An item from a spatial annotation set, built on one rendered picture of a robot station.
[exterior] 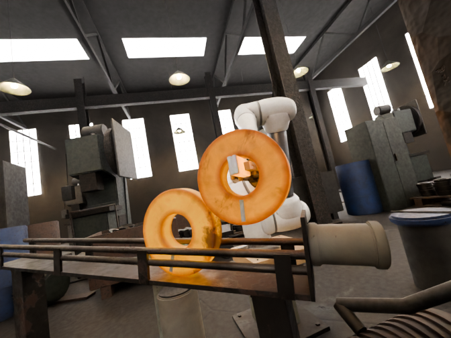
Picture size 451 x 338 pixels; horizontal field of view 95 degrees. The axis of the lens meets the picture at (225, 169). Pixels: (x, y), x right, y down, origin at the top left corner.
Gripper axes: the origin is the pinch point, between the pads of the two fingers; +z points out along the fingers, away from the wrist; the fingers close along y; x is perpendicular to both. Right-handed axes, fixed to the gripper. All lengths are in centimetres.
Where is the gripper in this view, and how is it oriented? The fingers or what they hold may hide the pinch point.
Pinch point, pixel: (239, 167)
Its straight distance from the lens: 35.2
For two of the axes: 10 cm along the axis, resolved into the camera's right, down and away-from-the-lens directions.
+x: -1.7, -9.7, 1.7
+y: -9.1, 2.2, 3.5
